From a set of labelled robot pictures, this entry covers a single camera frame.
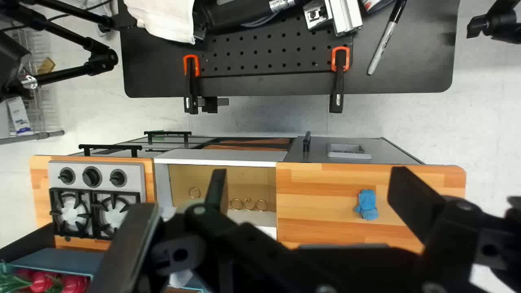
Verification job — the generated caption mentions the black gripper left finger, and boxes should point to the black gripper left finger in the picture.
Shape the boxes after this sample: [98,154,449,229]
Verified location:
[88,201,163,293]

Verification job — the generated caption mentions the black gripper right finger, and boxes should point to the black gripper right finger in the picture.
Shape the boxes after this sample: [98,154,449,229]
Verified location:
[386,165,458,256]

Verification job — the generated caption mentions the red toy vegetables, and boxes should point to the red toy vegetables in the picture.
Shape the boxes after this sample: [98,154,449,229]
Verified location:
[15,268,90,293]

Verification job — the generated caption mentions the wooden toy kitchen counter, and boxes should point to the wooden toy kitchen counter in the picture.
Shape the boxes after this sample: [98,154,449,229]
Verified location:
[29,128,469,256]

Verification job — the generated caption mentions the black toy faucet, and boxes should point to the black toy faucet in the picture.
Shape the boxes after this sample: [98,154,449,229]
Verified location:
[301,128,313,159]

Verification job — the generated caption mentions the toy kitchen sink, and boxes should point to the toy kitchen sink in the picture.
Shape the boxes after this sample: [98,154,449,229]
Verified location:
[153,147,290,227]

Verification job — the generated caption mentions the black stove burner grate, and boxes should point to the black stove burner grate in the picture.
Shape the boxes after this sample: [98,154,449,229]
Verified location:
[47,185,147,240]

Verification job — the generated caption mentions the black stove knob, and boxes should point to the black stove knob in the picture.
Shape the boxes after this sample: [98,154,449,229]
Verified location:
[108,167,129,188]
[82,165,104,188]
[57,165,77,185]

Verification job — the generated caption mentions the black desk top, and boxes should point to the black desk top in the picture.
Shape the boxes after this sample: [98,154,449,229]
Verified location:
[119,0,461,99]

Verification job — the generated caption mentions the orange black bar clamp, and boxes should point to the orange black bar clamp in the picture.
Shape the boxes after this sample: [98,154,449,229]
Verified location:
[327,45,352,115]
[181,53,204,115]

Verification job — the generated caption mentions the white label card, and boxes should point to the white label card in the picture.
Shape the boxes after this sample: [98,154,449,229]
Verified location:
[5,95,34,136]

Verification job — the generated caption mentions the grey marker pen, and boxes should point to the grey marker pen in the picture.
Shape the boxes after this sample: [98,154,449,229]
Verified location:
[366,0,409,76]

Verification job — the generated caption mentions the aluminium extrusion piece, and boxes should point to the aluminium extrusion piece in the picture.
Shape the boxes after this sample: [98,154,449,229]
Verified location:
[324,0,365,35]

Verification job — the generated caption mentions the black pegboard plate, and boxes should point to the black pegboard plate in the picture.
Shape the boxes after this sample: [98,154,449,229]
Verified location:
[194,20,355,81]

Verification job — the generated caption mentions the white cloth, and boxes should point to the white cloth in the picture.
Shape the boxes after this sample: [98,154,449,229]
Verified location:
[124,0,197,45]

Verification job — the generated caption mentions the black cabinet handle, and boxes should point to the black cabinet handle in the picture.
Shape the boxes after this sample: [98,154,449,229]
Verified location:
[78,142,143,157]

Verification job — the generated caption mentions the black camera tripod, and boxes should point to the black camera tripod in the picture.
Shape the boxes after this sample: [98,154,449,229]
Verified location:
[0,0,121,102]

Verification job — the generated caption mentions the black camera on stand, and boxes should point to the black camera on stand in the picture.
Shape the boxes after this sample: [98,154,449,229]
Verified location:
[466,0,521,45]

